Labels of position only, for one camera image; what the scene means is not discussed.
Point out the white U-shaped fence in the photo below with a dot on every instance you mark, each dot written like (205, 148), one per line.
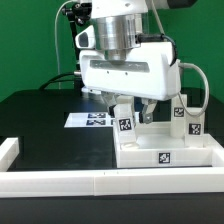
(107, 182)

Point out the white square table top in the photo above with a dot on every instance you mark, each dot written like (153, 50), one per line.
(156, 148)

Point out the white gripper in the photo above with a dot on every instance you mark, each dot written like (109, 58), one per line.
(149, 71)

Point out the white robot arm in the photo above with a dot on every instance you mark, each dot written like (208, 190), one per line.
(119, 58)

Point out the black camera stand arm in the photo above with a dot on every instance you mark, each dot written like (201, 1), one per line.
(78, 15)

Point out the white sheet with tags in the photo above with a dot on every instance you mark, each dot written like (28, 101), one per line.
(90, 119)

